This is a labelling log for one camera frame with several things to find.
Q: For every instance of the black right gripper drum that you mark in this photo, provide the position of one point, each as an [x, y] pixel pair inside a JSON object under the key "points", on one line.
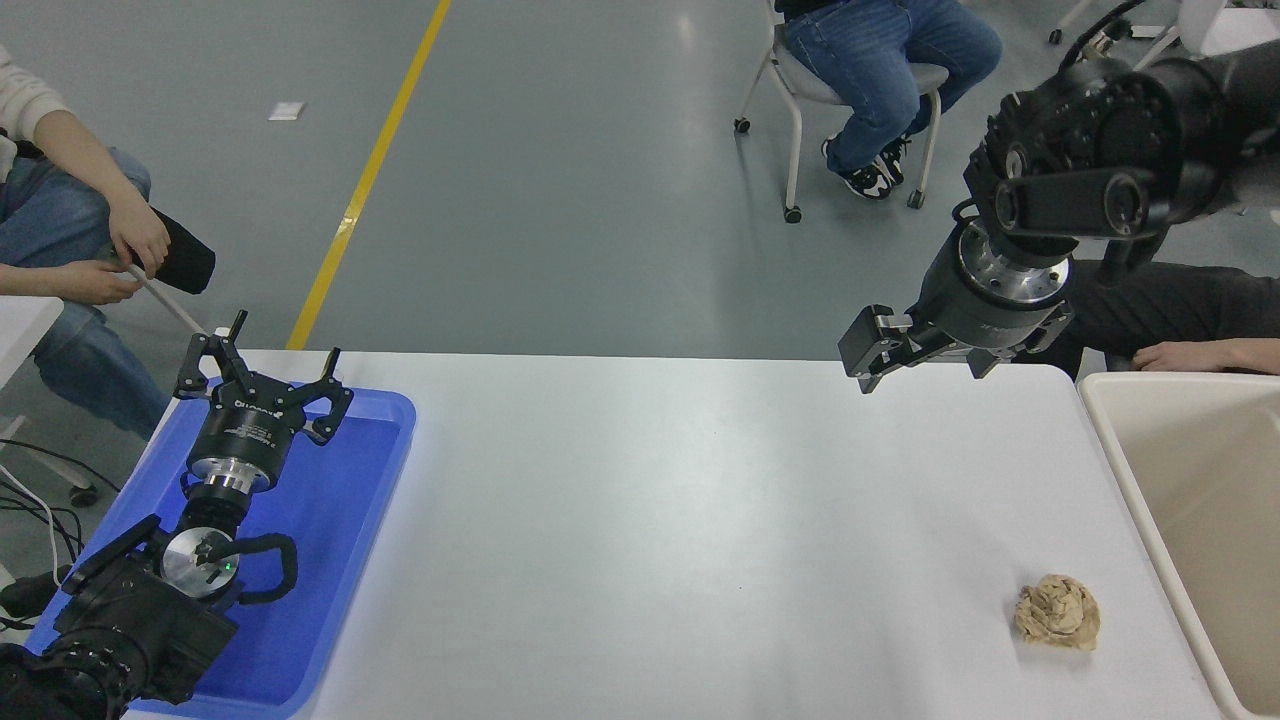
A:
{"points": [[975, 315]]}

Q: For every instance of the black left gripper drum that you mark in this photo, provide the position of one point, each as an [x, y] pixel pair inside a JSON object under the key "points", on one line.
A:
{"points": [[245, 430]]}

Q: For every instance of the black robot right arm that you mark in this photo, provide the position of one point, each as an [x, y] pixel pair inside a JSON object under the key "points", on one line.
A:
{"points": [[1100, 130]]}

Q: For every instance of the person's left forearm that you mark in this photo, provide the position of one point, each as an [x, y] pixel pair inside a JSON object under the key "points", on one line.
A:
{"points": [[80, 155], [1255, 356]]}

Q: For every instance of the person's right forearm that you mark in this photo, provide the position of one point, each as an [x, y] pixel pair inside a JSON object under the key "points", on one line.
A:
{"points": [[35, 281]]}

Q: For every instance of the person's right hand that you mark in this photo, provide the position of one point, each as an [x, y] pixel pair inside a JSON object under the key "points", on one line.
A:
{"points": [[100, 284]]}

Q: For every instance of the person's left hand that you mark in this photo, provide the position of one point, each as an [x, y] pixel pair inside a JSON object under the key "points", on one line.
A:
{"points": [[140, 235], [1185, 356]]}

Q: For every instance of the blue plastic tray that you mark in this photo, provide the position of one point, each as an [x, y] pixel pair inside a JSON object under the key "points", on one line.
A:
{"points": [[340, 520]]}

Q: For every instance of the white side table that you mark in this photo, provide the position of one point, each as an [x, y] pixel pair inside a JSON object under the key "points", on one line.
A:
{"points": [[25, 335]]}

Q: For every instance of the person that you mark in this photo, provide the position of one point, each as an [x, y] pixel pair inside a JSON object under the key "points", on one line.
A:
{"points": [[870, 60], [40, 215], [1180, 300]]}

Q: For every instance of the crumpled tan paper ball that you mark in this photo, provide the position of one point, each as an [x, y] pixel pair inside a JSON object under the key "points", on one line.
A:
{"points": [[1057, 612]]}

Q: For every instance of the white paper sheet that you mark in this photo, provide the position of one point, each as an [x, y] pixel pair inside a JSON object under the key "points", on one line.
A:
{"points": [[287, 111]]}

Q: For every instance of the grey chair with casters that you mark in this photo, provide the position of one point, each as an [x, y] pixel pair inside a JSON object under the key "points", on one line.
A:
{"points": [[815, 88]]}

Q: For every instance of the black floor device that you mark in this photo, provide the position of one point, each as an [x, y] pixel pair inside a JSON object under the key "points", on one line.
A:
{"points": [[30, 598]]}

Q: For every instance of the large pale bin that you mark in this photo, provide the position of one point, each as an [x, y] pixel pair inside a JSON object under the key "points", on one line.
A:
{"points": [[1210, 540]]}

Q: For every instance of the grey chair leg with caster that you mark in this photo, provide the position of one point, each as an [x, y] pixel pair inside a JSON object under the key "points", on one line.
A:
{"points": [[1057, 35]]}

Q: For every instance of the white chair grey legs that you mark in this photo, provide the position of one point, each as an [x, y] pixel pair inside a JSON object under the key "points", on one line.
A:
{"points": [[1195, 12], [1240, 20]]}

